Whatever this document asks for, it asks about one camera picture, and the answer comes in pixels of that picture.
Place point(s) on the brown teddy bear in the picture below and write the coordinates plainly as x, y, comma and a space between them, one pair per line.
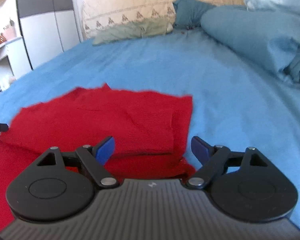
0, 38

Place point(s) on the teal pillow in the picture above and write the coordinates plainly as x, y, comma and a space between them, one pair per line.
189, 12

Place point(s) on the white wardrobe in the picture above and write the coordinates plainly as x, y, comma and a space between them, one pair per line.
48, 28

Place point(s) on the white shelf unit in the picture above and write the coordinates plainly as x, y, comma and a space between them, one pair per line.
14, 60

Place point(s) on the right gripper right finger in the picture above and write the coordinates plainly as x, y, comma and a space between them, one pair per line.
213, 160

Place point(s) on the blue bed sheet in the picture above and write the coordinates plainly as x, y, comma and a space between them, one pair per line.
235, 102

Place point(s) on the teal duvet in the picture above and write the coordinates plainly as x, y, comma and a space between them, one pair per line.
271, 39

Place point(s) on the red knit sweater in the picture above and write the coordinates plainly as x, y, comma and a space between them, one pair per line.
150, 130

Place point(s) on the green pillow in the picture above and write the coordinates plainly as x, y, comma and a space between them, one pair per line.
142, 29

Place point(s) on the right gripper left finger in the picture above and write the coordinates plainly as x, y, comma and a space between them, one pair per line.
93, 159

